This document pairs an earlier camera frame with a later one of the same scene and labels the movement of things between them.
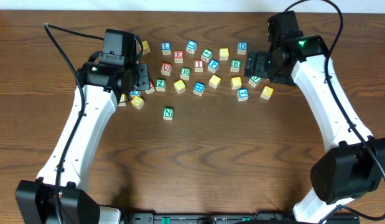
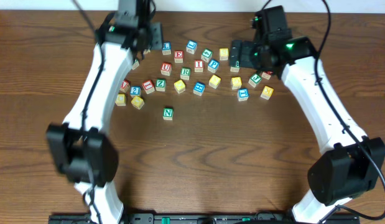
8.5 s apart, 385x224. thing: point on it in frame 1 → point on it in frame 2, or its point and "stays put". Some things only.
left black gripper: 142,76 → 157,35
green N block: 168,113 stays put
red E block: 178,56 stays put
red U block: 166,69 stays put
